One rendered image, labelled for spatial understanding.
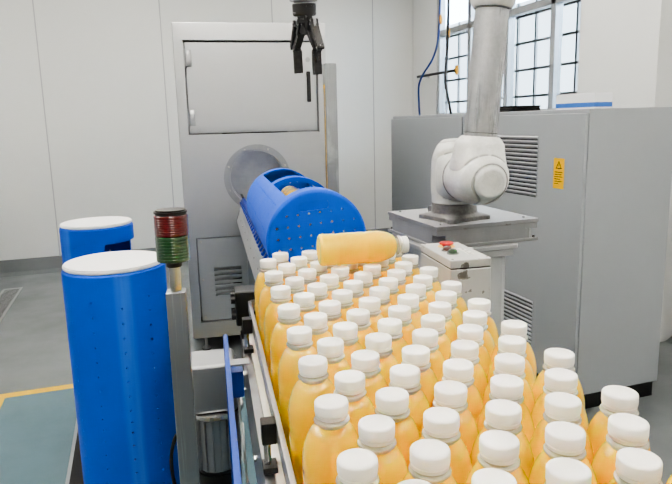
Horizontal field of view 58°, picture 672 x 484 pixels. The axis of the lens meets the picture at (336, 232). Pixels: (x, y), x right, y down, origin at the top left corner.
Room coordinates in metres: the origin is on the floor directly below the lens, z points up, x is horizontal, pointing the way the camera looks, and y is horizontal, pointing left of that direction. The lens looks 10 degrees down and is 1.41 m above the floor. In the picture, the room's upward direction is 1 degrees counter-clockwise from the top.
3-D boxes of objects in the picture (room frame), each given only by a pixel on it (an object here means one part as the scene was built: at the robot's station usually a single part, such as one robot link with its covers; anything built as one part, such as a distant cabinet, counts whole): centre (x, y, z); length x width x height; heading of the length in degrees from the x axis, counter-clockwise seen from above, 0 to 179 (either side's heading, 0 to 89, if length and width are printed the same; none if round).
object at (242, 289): (1.52, 0.23, 0.95); 0.10 x 0.07 x 0.10; 101
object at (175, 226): (1.15, 0.31, 1.23); 0.06 x 0.06 x 0.04
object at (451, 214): (2.11, -0.40, 1.10); 0.22 x 0.18 x 0.06; 30
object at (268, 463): (0.85, 0.11, 0.94); 0.03 x 0.02 x 0.08; 11
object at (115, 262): (1.73, 0.65, 1.03); 0.28 x 0.28 x 0.01
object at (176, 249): (1.15, 0.31, 1.18); 0.06 x 0.06 x 0.05
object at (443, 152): (2.09, -0.41, 1.24); 0.18 x 0.16 x 0.22; 9
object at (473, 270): (1.46, -0.29, 1.05); 0.20 x 0.10 x 0.10; 11
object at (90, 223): (2.49, 0.99, 1.03); 0.28 x 0.28 x 0.01
